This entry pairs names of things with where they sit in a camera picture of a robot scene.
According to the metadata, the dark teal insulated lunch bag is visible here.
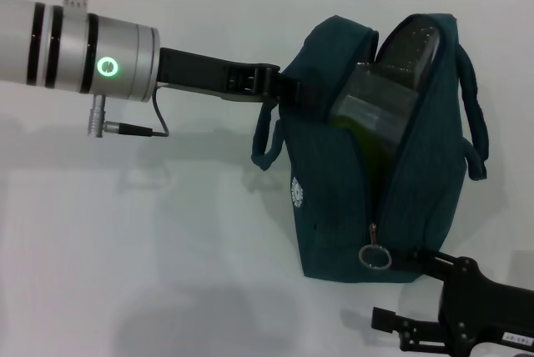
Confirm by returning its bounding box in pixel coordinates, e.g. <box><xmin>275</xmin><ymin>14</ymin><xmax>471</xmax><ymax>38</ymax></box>
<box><xmin>249</xmin><ymin>13</ymin><xmax>489</xmax><ymax>285</ymax></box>

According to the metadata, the clear plastic box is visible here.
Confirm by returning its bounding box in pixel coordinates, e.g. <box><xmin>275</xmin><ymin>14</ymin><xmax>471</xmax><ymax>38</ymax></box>
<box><xmin>328</xmin><ymin>60</ymin><xmax>420</xmax><ymax>148</ymax></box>

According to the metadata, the dark left arm cable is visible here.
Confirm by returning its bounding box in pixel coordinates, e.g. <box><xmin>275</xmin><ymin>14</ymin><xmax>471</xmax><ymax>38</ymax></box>
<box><xmin>86</xmin><ymin>85</ymin><xmax>170</xmax><ymax>139</ymax></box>

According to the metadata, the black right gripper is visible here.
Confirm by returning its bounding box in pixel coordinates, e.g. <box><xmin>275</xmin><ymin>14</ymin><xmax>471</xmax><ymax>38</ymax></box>
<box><xmin>370</xmin><ymin>248</ymin><xmax>534</xmax><ymax>357</ymax></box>

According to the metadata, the silver zipper pull ring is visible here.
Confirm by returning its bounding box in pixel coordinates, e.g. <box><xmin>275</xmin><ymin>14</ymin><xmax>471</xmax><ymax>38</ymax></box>
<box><xmin>357</xmin><ymin>223</ymin><xmax>394</xmax><ymax>270</ymax></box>

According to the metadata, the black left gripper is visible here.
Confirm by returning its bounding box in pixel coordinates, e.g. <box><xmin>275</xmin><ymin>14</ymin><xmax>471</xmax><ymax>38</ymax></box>
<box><xmin>156</xmin><ymin>47</ymin><xmax>329</xmax><ymax>111</ymax></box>

